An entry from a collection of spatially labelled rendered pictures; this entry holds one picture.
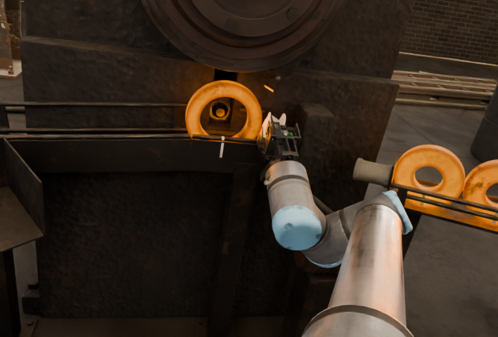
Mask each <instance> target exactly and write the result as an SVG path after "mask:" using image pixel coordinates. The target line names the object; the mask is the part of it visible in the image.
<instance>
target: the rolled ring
mask: <svg viewBox="0 0 498 337"><path fill-rule="evenodd" d="M220 97H231V98H234V99H236V100H238V101H240V102H241V103H243V105H244V106H245V108H246V110H247V115H248V117H247V121H246V123H245V126H244V127H243V128H242V130H241V131H240V132H239V133H237V134H236V135H234V136H232V137H237V138H246V139H255V138H256V136H257V135H258V133H259V130H260V128H261V125H262V111H261V107H260V105H259V102H258V101H257V99H256V97H255V95H254V94H253V93H252V92H251V91H250V90H249V89H248V88H246V86H244V85H242V84H240V83H238V82H235V81H228V80H221V81H213V82H211V83H209V84H206V85H205V86H203V87H201V88H200V89H198V90H197V91H196V92H195V93H194V94H193V96H192V97H191V99H190V101H189V102H188V105H187V109H186V114H185V120H186V127H187V131H188V133H190V137H191V139H192V134H201V135H209V134H207V133H206V132H205V131H204V130H203V128H202V126H201V124H200V121H199V120H200V115H201V112H202V110H203V108H204V107H205V105H206V104H207V103H209V102H210V101H212V100H214V99H217V98H220Z"/></svg>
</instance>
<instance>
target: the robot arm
mask: <svg viewBox="0 0 498 337"><path fill-rule="evenodd" d="M285 121H286V115H285V114H284V113H283V114H282V116H281V118H280V119H279V120H278V119H277V118H275V117H274V116H272V115H271V113H270V112H269V114H268V117H267V118H266V119H265V120H264V122H263V125H262V128H261V130H260V132H259V134H258V136H257V140H256V143H257V146H258V148H259V149H258V150H261V152H262V157H263V158H265V161H269V162H268V164H267V165H266V166H265V168H264V169H263V170H262V171H261V173H260V182H264V185H267V190H268V199H269V204H270V212H271V217H272V228H273V233H274V235H275V237H276V240H277V241H278V243H279V244H280V245H281V246H283V247H284V248H288V249H289V250H300V251H301V252H302V253H303V254H304V255H305V256H306V257H307V259H308V260H310V261H311V262H313V263H314V264H316V265H318V266H320V267H324V268H331V267H335V266H338V265H339V264H341V263H342V265H341V267H340V270H339V274H338V276H337V280H336V283H335V286H334V289H333V292H332V295H331V300H330V302H329V305H328V308H327V309H325V310H323V311H322V312H320V313H318V314H317V315H316V316H315V317H313V318H312V319H311V321H310V322H309V324H308V325H307V327H306V328H305V330H304V332H303V334H302V337H414V336H413V335H412V334H411V332H410V331H409V330H408V329H407V328H406V317H405V288H404V274H403V259H402V235H405V234H407V233H408V232H410V231H412V229H413V227H412V225H411V222H410V220H409V218H408V216H407V214H406V212H405V210H404V208H403V206H402V204H401V202H400V200H399V198H398V196H397V194H396V192H394V191H392V190H389V191H387V192H382V193H380V194H379V195H377V196H374V197H371V198H368V199H366V200H364V201H361V202H359V203H356V204H353V205H351V206H349V207H346V208H344V209H342V210H338V211H336V212H334V213H331V214H329V215H326V216H325V215H324V214H323V213H322V211H321V210H320V209H319V208H318V207H317V206H316V205H315V203H314V200H313V196H312V192H311V188H310V184H309V181H308V176H307V173H306V169H305V167H304V166H303V165H302V164H300V163H299V162H298V161H297V159H298V157H299V154H298V151H297V148H298V146H299V143H300V140H301V136H300V132H299V128H298V124H297V123H296V125H295V127H294V129H293V127H286V125H285ZM296 130H297V132H298V134H299V135H298V137H297V136H296ZM293 132H294V135H295V136H293Z"/></svg>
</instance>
